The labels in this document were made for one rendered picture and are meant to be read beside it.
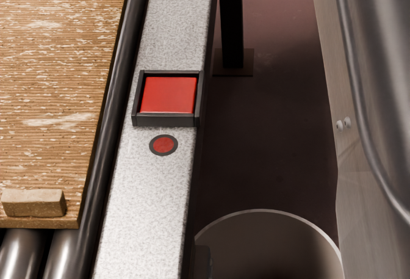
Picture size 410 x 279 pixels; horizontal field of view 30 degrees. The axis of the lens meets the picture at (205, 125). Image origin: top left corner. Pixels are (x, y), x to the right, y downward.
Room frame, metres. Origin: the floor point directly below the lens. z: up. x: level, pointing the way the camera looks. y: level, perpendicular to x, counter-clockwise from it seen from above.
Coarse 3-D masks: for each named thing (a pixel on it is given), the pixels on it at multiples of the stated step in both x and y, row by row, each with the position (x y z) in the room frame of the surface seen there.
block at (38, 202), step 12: (12, 192) 0.47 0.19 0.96; (24, 192) 0.47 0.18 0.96; (36, 192) 0.47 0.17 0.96; (48, 192) 0.47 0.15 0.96; (60, 192) 0.47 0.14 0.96; (12, 204) 0.46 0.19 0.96; (24, 204) 0.46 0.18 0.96; (36, 204) 0.46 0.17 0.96; (48, 204) 0.46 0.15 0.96; (60, 204) 0.46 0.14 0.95; (36, 216) 0.46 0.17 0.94; (48, 216) 0.46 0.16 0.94
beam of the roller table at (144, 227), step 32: (160, 0) 0.82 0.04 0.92; (192, 0) 0.82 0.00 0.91; (160, 32) 0.75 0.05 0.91; (192, 32) 0.75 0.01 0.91; (160, 64) 0.69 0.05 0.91; (192, 64) 0.69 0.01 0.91; (128, 128) 0.59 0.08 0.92; (160, 128) 0.59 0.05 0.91; (192, 128) 0.58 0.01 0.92; (128, 160) 0.54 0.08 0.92; (160, 160) 0.54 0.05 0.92; (192, 160) 0.54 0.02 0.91; (128, 192) 0.50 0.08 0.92; (160, 192) 0.50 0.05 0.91; (192, 192) 0.51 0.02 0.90; (128, 224) 0.46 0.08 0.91; (160, 224) 0.46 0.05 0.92; (192, 224) 0.48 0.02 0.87; (96, 256) 0.43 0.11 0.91; (128, 256) 0.42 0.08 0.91; (160, 256) 0.42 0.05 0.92
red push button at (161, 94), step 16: (160, 80) 0.65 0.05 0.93; (176, 80) 0.65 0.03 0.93; (192, 80) 0.65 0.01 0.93; (144, 96) 0.63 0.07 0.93; (160, 96) 0.62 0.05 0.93; (176, 96) 0.62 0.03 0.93; (192, 96) 0.62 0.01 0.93; (160, 112) 0.60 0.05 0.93; (176, 112) 0.60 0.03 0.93; (192, 112) 0.60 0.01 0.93
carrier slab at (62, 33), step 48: (0, 0) 0.82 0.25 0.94; (48, 0) 0.81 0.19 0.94; (96, 0) 0.80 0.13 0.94; (0, 48) 0.72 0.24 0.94; (48, 48) 0.72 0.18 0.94; (96, 48) 0.71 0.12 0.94; (0, 96) 0.64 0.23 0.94; (48, 96) 0.63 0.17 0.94; (96, 96) 0.62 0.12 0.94; (0, 144) 0.56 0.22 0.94; (48, 144) 0.56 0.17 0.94; (96, 144) 0.56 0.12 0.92; (0, 192) 0.50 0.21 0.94
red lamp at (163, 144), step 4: (156, 140) 0.57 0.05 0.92; (160, 140) 0.57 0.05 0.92; (164, 140) 0.57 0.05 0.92; (168, 140) 0.57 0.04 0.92; (172, 140) 0.57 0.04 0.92; (156, 144) 0.56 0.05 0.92; (160, 144) 0.56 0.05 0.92; (164, 144) 0.56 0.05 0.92; (168, 144) 0.56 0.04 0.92; (172, 144) 0.56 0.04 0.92; (156, 148) 0.56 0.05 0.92; (160, 148) 0.56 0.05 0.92; (164, 148) 0.56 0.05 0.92; (168, 148) 0.56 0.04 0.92; (160, 152) 0.55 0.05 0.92; (164, 152) 0.55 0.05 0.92
